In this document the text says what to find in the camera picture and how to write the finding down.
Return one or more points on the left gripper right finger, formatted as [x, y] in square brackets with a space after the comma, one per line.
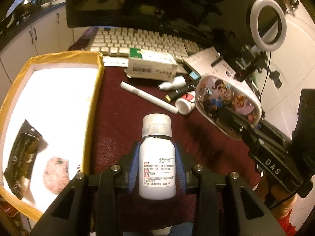
[184, 172]

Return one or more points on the small red-label pill bottle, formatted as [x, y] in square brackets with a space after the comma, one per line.
[186, 103]

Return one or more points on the black computer monitor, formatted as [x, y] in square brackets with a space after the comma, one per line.
[223, 24]

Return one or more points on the white mechanical keyboard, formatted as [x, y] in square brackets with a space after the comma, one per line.
[115, 42]

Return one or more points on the white ring light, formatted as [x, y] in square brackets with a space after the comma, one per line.
[274, 30]

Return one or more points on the cartoon lidded container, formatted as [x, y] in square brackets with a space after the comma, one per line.
[218, 99]

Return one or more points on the black marker pen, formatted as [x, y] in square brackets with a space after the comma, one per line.
[178, 93]

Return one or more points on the green white medicine box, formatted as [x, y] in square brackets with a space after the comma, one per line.
[147, 64]

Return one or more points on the right hand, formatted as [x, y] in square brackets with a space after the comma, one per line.
[279, 201]

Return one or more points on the white dropper bottle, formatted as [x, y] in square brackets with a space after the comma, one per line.
[177, 82]

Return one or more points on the black snack packet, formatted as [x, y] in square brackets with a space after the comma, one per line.
[28, 143]

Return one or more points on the grey study notebook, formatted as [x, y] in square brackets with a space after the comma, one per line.
[208, 61]

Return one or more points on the white marker pen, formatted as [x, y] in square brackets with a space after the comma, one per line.
[148, 97]

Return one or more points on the white kitchen cabinets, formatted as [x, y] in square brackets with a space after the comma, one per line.
[48, 33]

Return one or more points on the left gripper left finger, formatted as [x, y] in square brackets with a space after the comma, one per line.
[130, 167]

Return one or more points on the white medicine bottle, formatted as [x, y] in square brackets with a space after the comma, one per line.
[157, 159]

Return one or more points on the yellow storage box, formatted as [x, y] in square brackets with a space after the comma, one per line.
[57, 94]

